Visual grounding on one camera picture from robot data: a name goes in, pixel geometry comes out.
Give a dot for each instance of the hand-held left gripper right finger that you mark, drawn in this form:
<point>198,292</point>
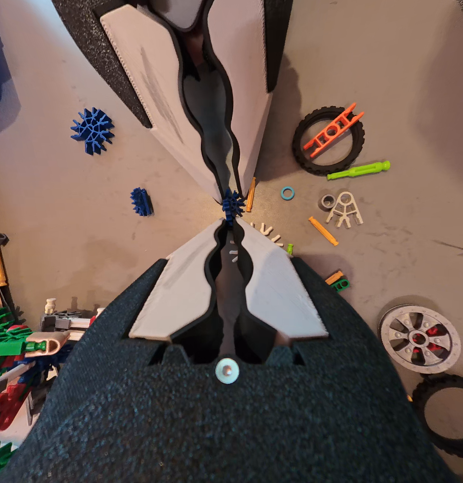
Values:
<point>284,298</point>

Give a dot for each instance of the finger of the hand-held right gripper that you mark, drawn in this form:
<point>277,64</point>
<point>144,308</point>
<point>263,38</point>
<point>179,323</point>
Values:
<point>148,75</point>
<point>246,75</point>

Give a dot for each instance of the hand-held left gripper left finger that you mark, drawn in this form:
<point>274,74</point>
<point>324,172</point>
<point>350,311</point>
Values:
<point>178,298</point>

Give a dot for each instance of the small blue snowflake connector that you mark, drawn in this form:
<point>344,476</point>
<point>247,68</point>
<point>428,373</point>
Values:
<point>231,205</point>
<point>142,202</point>

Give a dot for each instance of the small green connector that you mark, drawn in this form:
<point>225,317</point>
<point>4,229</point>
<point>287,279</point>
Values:
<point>341,285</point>

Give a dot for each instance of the white snowflake connector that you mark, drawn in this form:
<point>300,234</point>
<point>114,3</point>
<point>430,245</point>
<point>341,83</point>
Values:
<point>275,238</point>

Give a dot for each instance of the large blue snowflake connector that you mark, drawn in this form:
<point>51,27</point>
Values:
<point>92,131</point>

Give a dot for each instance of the black rubber tyre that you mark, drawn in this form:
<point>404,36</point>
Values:
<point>423,419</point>
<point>303,154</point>

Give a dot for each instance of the orange ladder connector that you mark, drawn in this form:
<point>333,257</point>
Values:
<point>334,130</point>

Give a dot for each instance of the grey spacer cylinder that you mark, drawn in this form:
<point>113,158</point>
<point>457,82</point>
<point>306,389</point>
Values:
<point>325,202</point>

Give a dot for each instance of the white fan-shaped connector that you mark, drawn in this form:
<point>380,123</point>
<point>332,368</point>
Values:
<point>345,211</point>

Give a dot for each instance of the silver wheel hub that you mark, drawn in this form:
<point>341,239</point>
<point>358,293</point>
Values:
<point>420,339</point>

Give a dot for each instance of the colourful construction toy model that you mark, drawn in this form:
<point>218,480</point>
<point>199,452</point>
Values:
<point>12,336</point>

